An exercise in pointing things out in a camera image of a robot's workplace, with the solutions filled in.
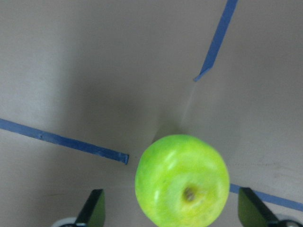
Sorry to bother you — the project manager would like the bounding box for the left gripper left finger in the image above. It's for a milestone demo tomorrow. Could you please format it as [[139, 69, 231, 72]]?
[[74, 189, 106, 227]]

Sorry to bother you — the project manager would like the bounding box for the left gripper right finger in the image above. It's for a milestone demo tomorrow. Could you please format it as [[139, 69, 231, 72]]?
[[238, 187, 303, 227]]

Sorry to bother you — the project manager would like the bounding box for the green apple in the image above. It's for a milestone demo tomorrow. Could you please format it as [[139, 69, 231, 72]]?
[[135, 134, 230, 227]]

